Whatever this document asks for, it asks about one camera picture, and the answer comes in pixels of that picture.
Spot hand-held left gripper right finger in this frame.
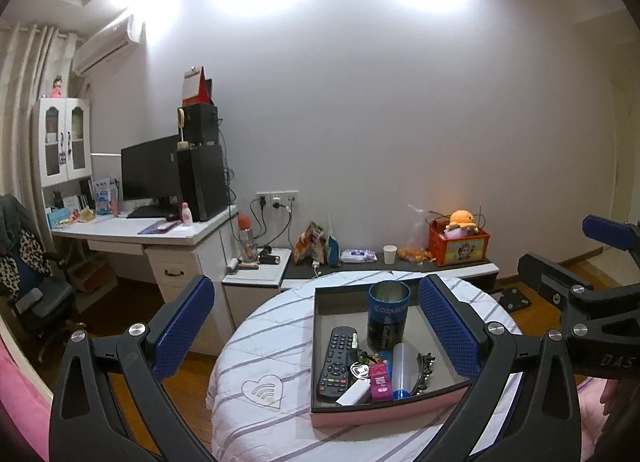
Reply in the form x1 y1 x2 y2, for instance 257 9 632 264
417 273 583 462

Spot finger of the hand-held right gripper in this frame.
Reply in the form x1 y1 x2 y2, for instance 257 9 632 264
581 214 640 263
517 252 640 378

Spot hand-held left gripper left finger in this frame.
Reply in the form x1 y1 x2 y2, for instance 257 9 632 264
49 273 217 462

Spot black long hair clip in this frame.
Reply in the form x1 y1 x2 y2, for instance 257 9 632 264
411 351 435 397

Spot clear tube with blue cap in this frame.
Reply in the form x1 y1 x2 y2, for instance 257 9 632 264
391 342 417 400

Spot pink tag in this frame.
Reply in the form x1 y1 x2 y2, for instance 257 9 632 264
369 361 392 404

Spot bunch of keys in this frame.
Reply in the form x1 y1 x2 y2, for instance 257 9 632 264
348 348 383 384

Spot shallow black-rimmed storage box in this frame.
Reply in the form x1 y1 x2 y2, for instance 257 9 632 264
310 282 473 429

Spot white rectangular gadget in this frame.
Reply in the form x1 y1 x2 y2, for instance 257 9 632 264
335 378 372 406

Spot black remote control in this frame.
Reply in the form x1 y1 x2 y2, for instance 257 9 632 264
316 326 357 404

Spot black bathroom scale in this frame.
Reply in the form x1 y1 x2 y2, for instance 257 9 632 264
499 286 533 313

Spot blue and black cylindrical can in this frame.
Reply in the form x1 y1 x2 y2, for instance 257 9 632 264
367 280 412 353

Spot white desk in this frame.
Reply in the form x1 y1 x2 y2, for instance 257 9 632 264
50 206 238 358

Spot white bedside table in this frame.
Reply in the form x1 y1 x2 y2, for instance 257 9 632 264
221 247 293 343

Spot white striped quilt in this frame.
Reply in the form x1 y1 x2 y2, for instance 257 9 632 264
206 269 526 462

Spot red plastic crate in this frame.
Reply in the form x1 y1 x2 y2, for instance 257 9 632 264
427 228 491 268

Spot clear plastic bag of oranges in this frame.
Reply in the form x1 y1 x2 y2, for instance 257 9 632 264
399 203 437 263

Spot purple mouse pad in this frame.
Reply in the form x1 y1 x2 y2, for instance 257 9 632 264
137 220 185 234

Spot orange plush toy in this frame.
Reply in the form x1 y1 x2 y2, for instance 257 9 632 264
444 210 480 235

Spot storage crate under desk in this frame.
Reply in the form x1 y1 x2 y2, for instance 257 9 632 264
67 254 119 293

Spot clear bottle with red cap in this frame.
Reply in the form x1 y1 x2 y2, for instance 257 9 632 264
237 214 253 264

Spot low black and white shelf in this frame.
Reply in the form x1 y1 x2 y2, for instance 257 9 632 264
280 246 501 295

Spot black keyboard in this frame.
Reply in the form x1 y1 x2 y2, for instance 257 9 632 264
126 205 176 220

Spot black computer tower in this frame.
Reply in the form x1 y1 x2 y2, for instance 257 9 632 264
175 143 229 223

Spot black office chair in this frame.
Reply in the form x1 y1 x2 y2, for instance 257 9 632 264
0 194 78 343

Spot orange snack bag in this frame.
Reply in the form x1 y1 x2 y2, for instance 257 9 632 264
292 221 328 265

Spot blue and white box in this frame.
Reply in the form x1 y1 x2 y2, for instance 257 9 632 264
92 177 113 215

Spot black computer monitor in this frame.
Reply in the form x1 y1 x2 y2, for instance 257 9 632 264
121 138 183 210

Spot pink cloth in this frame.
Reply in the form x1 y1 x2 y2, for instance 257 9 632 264
0 329 56 462

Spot black speaker box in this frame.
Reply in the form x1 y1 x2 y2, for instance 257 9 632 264
177 102 221 146

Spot white cabinet with glass doors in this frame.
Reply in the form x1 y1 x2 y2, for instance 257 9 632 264
32 97 93 188

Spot desk calendar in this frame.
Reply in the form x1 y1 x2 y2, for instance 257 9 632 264
181 67 216 107

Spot beige curtain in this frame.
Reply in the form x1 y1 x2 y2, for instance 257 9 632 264
0 24 76 203

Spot white air conditioner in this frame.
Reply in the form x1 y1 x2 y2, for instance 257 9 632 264
72 13 143 75

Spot black power cable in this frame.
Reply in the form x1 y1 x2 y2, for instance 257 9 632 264
248 197 293 253

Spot white wall sockets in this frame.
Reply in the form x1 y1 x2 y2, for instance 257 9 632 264
256 190 299 208

